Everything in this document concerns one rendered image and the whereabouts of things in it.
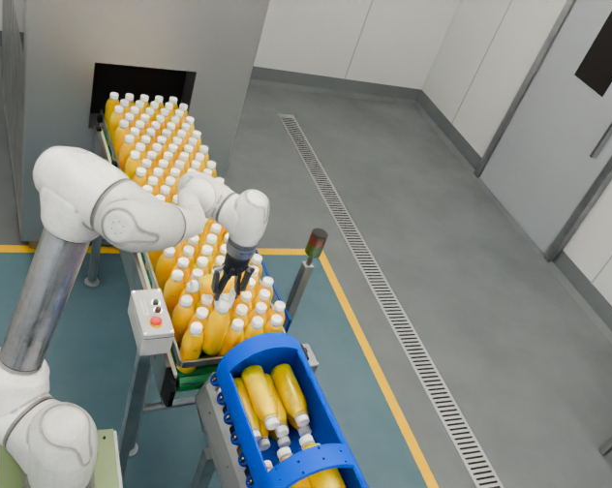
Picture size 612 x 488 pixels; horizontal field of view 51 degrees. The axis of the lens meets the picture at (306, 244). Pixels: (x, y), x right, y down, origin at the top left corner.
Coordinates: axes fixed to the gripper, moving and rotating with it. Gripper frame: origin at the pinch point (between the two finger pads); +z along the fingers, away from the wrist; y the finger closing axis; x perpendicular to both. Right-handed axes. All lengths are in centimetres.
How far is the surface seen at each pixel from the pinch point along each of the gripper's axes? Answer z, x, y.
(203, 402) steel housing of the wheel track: 35.1, -13.5, -3.7
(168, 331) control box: 12.0, -0.9, -16.8
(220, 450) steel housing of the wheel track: 34.9, -32.4, -3.7
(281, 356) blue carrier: 10.3, -17.6, 16.2
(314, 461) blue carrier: -1, -61, 5
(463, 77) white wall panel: 62, 329, 367
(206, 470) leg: 66, -21, 2
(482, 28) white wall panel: 13, 334, 367
